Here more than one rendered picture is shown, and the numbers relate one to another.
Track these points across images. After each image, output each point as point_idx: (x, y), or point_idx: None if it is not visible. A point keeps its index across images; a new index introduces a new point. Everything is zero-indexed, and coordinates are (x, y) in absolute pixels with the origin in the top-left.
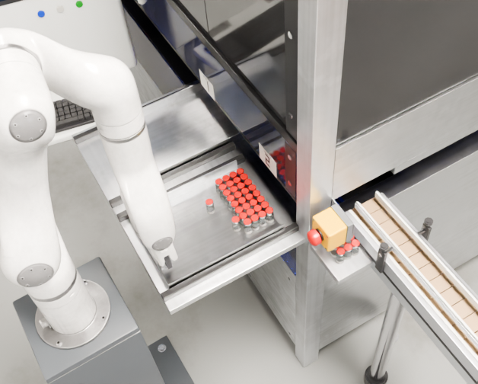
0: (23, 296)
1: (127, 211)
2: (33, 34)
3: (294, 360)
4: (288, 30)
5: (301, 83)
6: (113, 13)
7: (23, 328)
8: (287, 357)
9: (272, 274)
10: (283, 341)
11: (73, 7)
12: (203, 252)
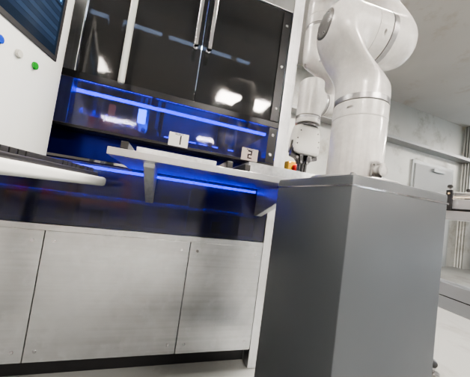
0: (339, 175)
1: (319, 92)
2: None
3: (251, 370)
4: (279, 65)
5: (287, 85)
6: (51, 99)
7: (391, 182)
8: (248, 373)
9: (229, 283)
10: (234, 371)
11: (28, 63)
12: None
